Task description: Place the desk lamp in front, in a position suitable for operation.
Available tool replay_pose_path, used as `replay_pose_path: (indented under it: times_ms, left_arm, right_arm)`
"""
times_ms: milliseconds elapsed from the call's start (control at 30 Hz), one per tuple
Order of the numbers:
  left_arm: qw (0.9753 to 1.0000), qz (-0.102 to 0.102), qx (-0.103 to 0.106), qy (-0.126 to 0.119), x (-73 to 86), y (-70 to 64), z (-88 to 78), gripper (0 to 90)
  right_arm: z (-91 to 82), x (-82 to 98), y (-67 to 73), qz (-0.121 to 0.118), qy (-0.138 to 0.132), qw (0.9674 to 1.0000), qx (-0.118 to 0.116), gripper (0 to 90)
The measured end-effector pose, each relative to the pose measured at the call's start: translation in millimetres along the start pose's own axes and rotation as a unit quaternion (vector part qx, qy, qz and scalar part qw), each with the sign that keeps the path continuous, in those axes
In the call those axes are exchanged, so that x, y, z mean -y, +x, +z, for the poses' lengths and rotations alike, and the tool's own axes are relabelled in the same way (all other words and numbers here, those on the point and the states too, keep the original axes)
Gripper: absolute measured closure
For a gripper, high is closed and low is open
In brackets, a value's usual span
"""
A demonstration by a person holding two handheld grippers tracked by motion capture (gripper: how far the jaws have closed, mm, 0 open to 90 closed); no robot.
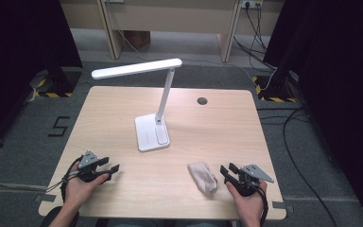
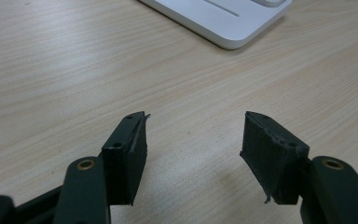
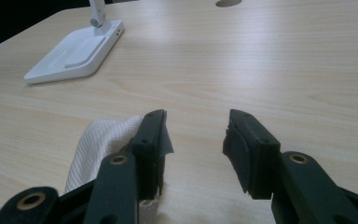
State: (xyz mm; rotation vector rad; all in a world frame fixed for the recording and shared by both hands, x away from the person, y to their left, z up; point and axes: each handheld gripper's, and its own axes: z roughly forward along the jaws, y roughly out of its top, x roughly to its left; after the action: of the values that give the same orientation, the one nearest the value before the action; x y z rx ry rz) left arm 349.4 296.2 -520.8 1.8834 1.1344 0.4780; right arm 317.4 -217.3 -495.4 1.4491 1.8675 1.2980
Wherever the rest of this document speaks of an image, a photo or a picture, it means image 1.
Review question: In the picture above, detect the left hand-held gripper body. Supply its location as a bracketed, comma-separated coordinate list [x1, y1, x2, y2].
[77, 149, 112, 183]

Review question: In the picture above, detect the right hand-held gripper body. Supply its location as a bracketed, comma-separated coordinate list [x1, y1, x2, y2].
[231, 163, 275, 198]

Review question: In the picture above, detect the beige cloth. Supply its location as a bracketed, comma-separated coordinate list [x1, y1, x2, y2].
[187, 161, 218, 194]

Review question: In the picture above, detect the white desk lamp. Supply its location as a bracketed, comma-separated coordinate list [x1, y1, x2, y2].
[91, 58, 183, 153]

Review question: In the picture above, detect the person's left hand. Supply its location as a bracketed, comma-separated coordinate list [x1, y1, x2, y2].
[63, 162, 110, 208]

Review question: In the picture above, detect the person's right hand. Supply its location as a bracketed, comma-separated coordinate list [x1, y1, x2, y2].
[226, 180, 268, 218]

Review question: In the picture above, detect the grey tape piece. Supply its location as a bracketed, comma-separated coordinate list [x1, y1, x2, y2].
[272, 201, 295, 213]
[34, 193, 57, 203]

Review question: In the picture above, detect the black chair seat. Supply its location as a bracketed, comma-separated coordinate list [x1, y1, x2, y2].
[40, 206, 80, 227]

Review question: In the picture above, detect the striped yellow black stand base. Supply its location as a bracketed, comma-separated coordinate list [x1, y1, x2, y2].
[27, 69, 82, 98]
[252, 70, 299, 103]

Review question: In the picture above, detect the brown cardboard box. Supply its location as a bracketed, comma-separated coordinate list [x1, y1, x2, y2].
[122, 30, 151, 50]

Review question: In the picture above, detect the black curtain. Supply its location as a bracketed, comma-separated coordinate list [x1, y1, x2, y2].
[0, 0, 83, 149]
[263, 0, 363, 227]

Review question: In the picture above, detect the beige wooden desk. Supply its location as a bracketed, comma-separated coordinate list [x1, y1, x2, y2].
[60, 0, 286, 63]

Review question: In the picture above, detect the left hand-held gripper cable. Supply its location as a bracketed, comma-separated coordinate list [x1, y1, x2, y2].
[45, 155, 83, 202]

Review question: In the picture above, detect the hand-held gripper cable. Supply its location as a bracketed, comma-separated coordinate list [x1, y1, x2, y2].
[255, 185, 269, 227]
[45, 155, 83, 202]

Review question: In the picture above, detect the right hand-held gripper cable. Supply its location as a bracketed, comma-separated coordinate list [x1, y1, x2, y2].
[255, 185, 269, 227]

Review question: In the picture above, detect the long black floor cable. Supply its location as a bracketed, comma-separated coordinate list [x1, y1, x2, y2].
[256, 105, 338, 227]

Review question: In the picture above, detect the white floor cable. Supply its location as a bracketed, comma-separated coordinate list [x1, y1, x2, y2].
[116, 29, 278, 91]

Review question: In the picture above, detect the bundle of black socket cables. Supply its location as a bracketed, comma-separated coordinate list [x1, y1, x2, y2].
[233, 3, 277, 70]

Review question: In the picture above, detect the white wall socket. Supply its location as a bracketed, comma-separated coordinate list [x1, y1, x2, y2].
[240, 0, 264, 9]

